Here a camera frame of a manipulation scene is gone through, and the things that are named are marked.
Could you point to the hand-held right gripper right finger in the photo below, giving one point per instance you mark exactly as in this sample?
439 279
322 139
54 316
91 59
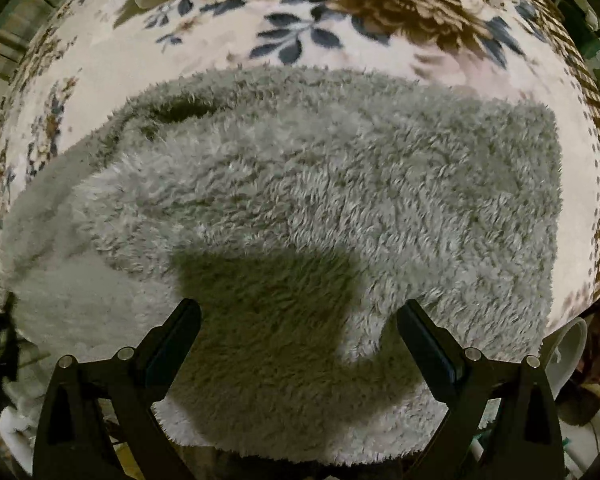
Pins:
430 345

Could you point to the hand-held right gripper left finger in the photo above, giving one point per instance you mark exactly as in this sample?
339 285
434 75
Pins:
177 342

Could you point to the grey fleece pants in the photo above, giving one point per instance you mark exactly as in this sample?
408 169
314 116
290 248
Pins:
305 185

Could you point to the white plastic tub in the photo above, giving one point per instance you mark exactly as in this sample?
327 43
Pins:
567 347

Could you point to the floral printed blanket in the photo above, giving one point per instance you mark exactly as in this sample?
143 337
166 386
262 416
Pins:
105 60

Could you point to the green striped curtain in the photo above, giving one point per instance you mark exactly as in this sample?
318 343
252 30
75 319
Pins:
10 45

